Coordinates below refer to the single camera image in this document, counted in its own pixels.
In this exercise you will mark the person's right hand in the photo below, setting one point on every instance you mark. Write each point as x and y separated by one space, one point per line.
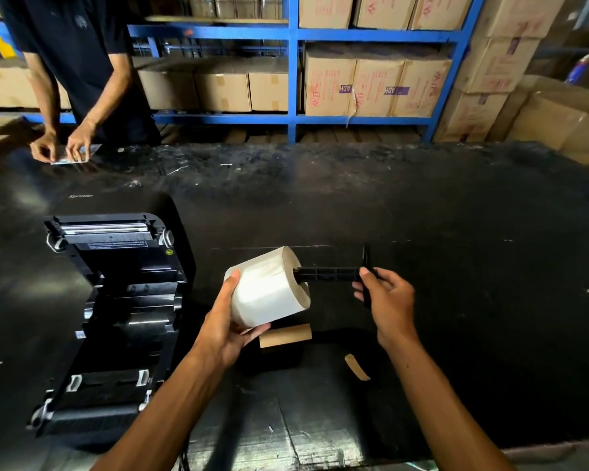
392 308

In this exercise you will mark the person's left hand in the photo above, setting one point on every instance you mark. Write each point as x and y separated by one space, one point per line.
216 338

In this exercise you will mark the person's left thumb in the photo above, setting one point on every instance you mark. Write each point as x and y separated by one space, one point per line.
228 291

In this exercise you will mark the person's right thumb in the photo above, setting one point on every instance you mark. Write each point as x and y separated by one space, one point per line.
369 277

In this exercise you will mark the white label roll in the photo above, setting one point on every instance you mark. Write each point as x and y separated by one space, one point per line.
270 289

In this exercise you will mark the black plastic roll spindle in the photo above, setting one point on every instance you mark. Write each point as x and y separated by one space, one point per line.
326 274

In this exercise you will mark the person's left forearm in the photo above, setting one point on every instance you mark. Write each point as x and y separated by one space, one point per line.
167 412

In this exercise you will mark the person's right forearm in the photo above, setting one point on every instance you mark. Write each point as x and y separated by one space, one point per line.
437 407

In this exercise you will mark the empty brown cardboard tube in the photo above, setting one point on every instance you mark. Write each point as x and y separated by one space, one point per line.
284 336

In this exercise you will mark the brown paper scrap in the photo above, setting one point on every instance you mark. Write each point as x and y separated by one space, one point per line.
357 367

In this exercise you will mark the black label printer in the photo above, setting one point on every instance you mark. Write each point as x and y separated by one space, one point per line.
122 299

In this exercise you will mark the stack of red-printed cardboard boxes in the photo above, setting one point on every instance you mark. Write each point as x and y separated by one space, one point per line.
373 88

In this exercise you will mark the white label sheet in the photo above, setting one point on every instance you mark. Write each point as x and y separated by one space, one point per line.
91 151

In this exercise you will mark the blue metal shelf rack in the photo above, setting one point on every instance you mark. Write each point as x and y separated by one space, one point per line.
293 68

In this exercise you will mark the large plain cardboard box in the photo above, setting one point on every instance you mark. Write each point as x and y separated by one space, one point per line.
513 100
564 122

